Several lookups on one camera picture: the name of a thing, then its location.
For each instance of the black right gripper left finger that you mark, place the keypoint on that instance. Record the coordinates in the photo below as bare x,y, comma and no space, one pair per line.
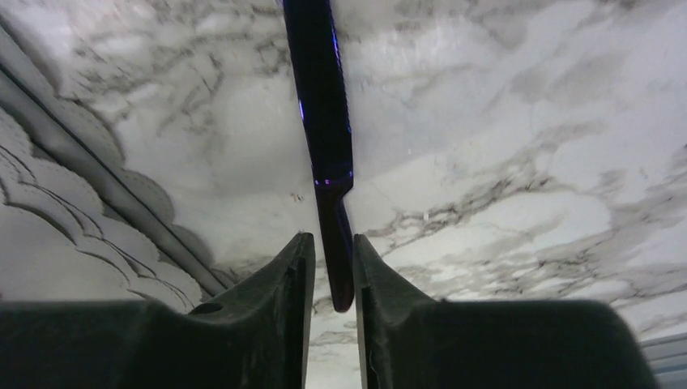
254,335

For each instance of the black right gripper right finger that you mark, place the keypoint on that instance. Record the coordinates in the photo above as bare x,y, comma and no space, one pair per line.
409,340

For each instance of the purple iridescent knife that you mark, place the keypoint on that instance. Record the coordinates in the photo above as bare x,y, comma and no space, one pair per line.
323,105

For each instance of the grey scalloped cloth placemat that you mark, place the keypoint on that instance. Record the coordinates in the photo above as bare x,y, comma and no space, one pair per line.
75,225

